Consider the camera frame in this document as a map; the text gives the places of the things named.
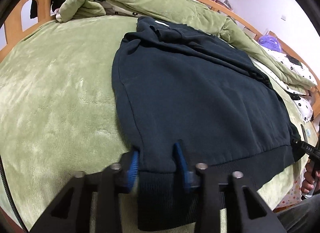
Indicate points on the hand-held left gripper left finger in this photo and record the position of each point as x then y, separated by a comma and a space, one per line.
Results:
133, 168

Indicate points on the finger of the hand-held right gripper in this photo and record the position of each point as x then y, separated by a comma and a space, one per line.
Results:
295, 141

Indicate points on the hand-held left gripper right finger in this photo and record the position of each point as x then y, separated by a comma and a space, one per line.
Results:
181, 162

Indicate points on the black sweatshirt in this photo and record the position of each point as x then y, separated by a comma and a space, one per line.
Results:
200, 97

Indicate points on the person's right hand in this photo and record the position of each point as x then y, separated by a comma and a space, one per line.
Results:
307, 183

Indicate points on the black smartphone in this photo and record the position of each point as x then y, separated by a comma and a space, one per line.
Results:
303, 132

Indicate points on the small light blue object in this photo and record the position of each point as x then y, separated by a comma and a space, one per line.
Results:
308, 132

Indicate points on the white floral pillow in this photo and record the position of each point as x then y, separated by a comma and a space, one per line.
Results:
303, 105

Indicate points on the white star-print waste bin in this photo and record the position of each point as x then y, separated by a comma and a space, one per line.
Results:
290, 195

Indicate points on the person's grey trousers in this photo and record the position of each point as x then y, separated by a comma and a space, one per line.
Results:
300, 218

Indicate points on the purple plush toy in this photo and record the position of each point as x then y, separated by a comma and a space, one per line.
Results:
268, 42

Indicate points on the pile of bags and clutter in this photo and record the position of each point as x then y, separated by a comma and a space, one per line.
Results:
227, 3

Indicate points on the wooden bed frame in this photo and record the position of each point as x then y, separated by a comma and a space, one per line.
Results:
10, 32

